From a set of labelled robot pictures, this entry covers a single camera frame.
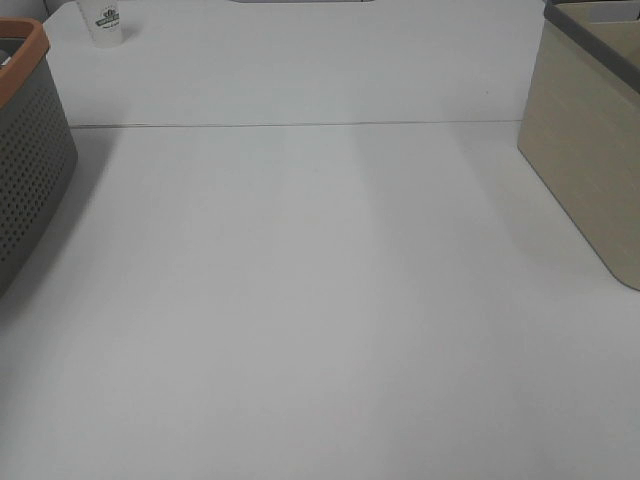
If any beige storage bin grey rim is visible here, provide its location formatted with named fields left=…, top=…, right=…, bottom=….
left=517, top=1, right=639, bottom=289

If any grey perforated basket orange rim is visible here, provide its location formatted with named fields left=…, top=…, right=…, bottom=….
left=1, top=17, right=78, bottom=292

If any white paper cup green logo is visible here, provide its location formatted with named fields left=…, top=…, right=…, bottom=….
left=76, top=0, right=123, bottom=48

